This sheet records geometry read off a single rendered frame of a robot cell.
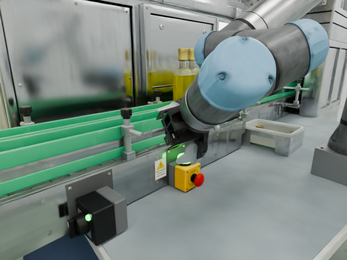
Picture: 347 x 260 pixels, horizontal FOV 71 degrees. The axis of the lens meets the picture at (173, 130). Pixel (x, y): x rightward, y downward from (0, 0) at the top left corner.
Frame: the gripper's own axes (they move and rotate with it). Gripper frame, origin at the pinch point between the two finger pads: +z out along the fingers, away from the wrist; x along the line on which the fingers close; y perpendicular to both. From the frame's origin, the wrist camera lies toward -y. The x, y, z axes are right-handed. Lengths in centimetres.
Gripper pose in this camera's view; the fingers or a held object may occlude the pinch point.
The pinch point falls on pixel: (183, 133)
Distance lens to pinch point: 59.4
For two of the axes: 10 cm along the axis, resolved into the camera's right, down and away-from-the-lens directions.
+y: -9.2, 2.9, -2.7
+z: -2.0, 2.4, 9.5
